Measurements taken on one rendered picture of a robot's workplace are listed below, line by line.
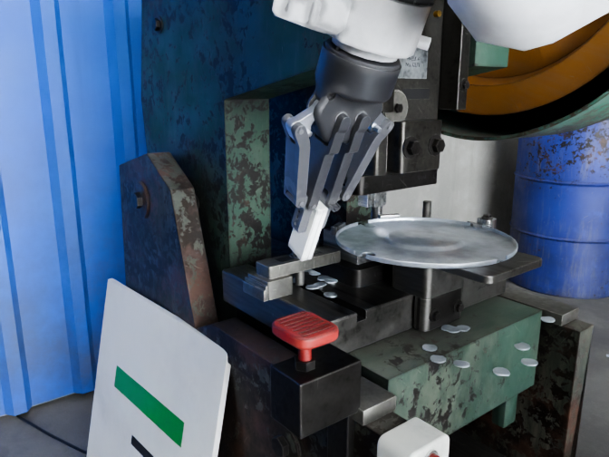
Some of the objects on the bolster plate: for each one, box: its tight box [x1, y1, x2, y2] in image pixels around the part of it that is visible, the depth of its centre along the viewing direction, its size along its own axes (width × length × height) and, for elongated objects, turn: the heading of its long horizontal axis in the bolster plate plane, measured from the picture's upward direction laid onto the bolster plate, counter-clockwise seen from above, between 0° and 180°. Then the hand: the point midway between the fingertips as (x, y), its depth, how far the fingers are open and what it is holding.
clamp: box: [243, 246, 341, 302], centre depth 92 cm, size 6×17×10 cm, turn 128°
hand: (306, 228), depth 61 cm, fingers closed
